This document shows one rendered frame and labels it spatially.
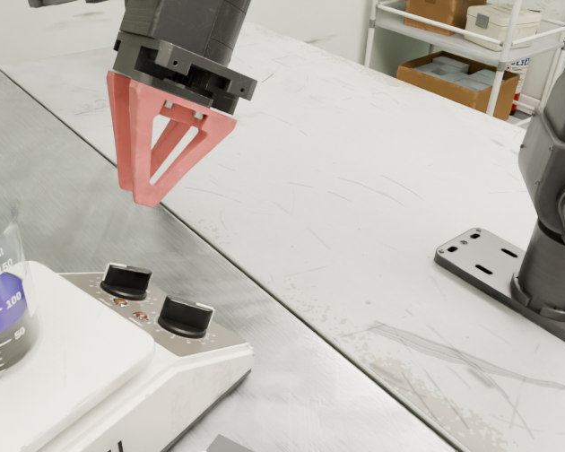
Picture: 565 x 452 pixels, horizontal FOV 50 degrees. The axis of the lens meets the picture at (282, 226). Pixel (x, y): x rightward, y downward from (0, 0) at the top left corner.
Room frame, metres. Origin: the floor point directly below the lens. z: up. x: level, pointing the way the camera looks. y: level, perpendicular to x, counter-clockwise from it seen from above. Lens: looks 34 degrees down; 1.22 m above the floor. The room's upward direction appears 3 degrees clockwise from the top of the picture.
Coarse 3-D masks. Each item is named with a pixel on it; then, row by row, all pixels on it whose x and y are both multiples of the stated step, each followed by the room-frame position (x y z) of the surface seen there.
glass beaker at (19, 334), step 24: (0, 192) 0.25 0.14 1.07; (0, 216) 0.25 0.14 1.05; (0, 240) 0.21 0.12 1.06; (0, 264) 0.21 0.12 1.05; (24, 264) 0.22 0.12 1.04; (0, 288) 0.21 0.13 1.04; (24, 288) 0.22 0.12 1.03; (0, 312) 0.20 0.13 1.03; (24, 312) 0.21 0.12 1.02; (0, 336) 0.20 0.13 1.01; (24, 336) 0.21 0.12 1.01; (0, 360) 0.20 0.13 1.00; (24, 360) 0.21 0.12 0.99
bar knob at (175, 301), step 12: (168, 300) 0.29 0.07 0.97; (180, 300) 0.29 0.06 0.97; (168, 312) 0.28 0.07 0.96; (180, 312) 0.28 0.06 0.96; (192, 312) 0.28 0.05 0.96; (204, 312) 0.29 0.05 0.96; (168, 324) 0.27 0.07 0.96; (180, 324) 0.28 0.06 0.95; (192, 324) 0.28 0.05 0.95; (204, 324) 0.28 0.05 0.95; (192, 336) 0.27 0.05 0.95
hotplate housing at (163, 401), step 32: (160, 352) 0.24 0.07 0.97; (224, 352) 0.27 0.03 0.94; (128, 384) 0.22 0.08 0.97; (160, 384) 0.22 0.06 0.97; (192, 384) 0.24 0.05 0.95; (224, 384) 0.26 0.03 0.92; (96, 416) 0.19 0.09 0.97; (128, 416) 0.20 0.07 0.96; (160, 416) 0.22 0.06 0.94; (192, 416) 0.24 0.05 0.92; (64, 448) 0.18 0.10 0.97; (96, 448) 0.18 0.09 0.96; (128, 448) 0.20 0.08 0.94; (160, 448) 0.22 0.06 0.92
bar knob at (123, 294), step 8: (112, 264) 0.32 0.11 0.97; (112, 272) 0.31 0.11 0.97; (120, 272) 0.32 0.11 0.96; (128, 272) 0.32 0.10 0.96; (136, 272) 0.32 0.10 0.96; (144, 272) 0.32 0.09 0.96; (104, 280) 0.31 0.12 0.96; (112, 280) 0.31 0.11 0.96; (120, 280) 0.31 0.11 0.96; (128, 280) 0.32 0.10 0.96; (136, 280) 0.32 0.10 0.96; (144, 280) 0.32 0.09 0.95; (104, 288) 0.31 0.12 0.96; (112, 288) 0.31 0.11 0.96; (120, 288) 0.31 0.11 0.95; (128, 288) 0.31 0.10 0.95; (136, 288) 0.32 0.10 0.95; (144, 288) 0.32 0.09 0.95; (120, 296) 0.30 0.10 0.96; (128, 296) 0.30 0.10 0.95; (136, 296) 0.31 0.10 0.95; (144, 296) 0.31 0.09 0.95
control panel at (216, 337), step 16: (80, 288) 0.30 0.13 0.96; (96, 288) 0.31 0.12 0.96; (112, 304) 0.29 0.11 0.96; (128, 304) 0.29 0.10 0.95; (144, 304) 0.30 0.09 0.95; (160, 304) 0.31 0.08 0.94; (128, 320) 0.27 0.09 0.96; (144, 320) 0.28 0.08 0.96; (160, 336) 0.26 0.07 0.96; (176, 336) 0.27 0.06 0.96; (208, 336) 0.28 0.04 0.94; (224, 336) 0.29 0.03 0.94; (176, 352) 0.24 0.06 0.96; (192, 352) 0.25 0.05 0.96
